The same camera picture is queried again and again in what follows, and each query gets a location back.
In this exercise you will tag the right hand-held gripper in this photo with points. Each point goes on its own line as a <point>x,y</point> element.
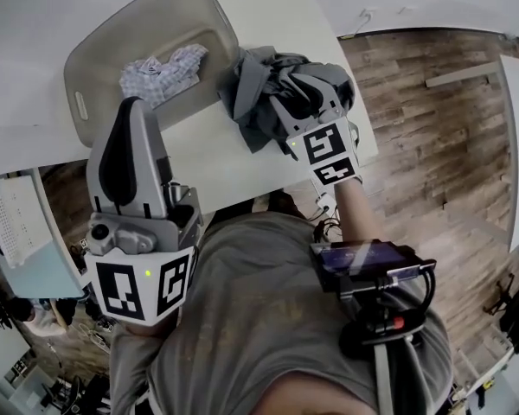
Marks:
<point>324,145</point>

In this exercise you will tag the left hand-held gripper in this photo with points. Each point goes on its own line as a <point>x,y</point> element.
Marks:
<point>125,283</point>

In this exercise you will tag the dark grey garment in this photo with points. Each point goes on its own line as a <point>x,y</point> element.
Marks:
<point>251,89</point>

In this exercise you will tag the blue checked shirt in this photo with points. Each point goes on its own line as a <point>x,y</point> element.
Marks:
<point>164,76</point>

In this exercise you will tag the grey plastic basket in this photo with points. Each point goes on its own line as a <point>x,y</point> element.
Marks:
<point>104,50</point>

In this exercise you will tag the person's right forearm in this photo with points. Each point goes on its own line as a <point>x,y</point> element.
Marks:
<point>354,214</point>

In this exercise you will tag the person's left forearm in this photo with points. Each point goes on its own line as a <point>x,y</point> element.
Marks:
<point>149,330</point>

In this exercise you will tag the white perforated basket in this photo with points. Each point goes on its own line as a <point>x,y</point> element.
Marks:
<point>17,218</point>

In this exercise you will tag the light blue table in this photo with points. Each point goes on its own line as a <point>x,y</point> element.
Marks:
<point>39,275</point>

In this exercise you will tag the black chest-mounted phone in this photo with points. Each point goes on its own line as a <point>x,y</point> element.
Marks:
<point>354,259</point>

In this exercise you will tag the person's grey t-shirt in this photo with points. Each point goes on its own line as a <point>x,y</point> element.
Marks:
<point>264,318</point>

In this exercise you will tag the person's head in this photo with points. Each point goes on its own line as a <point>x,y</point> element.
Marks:
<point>311,398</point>

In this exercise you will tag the black chest mount rig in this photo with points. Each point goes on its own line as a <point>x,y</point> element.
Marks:
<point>380,327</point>

